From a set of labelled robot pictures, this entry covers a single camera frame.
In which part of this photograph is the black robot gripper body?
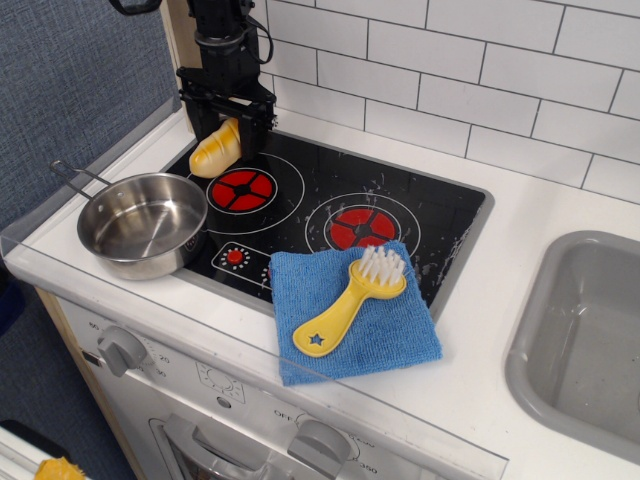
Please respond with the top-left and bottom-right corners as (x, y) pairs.
(178, 34), (276, 117)

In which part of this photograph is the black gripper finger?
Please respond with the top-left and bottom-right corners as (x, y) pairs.
(239, 114), (277, 159)
(184, 97), (222, 141)

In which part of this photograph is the yellow toy hotdog bun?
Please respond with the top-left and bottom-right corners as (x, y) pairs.
(189, 118), (242, 179)

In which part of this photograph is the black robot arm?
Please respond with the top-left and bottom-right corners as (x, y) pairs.
(177, 1), (276, 160)

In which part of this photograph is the black toy stovetop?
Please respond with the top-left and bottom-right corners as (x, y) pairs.
(179, 133), (494, 317)

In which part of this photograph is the stainless steel pot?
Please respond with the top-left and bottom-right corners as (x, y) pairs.
(73, 168), (208, 280)

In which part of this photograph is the yellow dish brush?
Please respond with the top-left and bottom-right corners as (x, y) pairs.
(292, 246), (407, 358)

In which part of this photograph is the blue microfiber cloth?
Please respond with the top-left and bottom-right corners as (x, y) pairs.
(268, 239), (444, 387)

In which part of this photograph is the grey left oven knob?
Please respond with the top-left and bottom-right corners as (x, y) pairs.
(97, 326), (147, 378)

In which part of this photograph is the grey oven knob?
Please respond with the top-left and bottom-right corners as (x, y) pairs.
(287, 420), (351, 479)
(97, 326), (147, 378)

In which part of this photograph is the white toy oven front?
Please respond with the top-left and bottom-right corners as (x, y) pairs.
(60, 301), (506, 479)

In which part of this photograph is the grey right oven knob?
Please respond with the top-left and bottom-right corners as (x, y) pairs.
(287, 420), (351, 479)

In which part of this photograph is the yellow object at corner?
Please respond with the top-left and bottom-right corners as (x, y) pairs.
(34, 457), (86, 480)

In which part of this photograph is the grey sink basin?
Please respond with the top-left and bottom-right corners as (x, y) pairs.
(505, 231), (639, 463)

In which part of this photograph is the black cable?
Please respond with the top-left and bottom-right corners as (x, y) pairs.
(242, 14), (275, 65)

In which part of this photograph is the light wooden post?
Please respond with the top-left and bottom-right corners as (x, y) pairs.
(158, 0), (201, 135)

